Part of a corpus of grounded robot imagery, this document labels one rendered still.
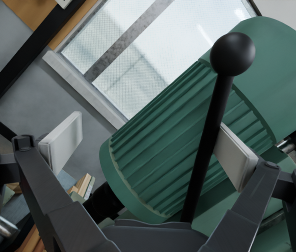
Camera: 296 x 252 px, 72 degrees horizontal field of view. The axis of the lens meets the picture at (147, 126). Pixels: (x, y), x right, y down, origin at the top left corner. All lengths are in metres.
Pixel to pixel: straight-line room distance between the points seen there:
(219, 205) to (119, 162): 0.17
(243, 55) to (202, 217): 0.26
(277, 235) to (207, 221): 0.11
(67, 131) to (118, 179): 0.15
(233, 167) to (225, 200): 0.18
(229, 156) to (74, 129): 0.13
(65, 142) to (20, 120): 1.84
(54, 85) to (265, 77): 1.64
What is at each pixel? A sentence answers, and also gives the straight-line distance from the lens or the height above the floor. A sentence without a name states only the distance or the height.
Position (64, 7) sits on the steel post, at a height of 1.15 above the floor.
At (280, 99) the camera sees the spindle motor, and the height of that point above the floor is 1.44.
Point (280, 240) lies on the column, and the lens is 0.40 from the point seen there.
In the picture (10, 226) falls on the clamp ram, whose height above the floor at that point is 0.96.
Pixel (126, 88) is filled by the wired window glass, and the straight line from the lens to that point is 1.73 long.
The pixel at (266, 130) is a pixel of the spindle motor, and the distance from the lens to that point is 0.29.
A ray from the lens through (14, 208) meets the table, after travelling 0.60.
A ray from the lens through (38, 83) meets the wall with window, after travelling 1.84.
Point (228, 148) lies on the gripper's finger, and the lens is 0.18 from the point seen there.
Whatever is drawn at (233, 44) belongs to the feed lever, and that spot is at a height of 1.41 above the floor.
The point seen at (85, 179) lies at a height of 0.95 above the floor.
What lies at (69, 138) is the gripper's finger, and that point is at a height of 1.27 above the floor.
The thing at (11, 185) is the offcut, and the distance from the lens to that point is 0.61.
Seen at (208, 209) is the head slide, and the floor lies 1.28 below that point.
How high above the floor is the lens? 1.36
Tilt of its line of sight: 13 degrees down
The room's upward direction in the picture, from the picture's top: 50 degrees clockwise
